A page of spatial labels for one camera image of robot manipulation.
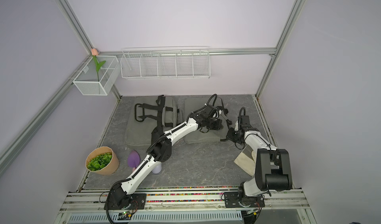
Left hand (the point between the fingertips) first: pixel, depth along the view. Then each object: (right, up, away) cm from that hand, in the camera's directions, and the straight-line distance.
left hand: (225, 128), depth 95 cm
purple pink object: (-57, -18, -6) cm, 60 cm away
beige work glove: (+11, -18, -7) cm, 23 cm away
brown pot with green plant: (-67, -14, -19) cm, 71 cm away
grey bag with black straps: (-51, +7, +4) cm, 52 cm away
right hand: (+2, -4, -1) cm, 5 cm away
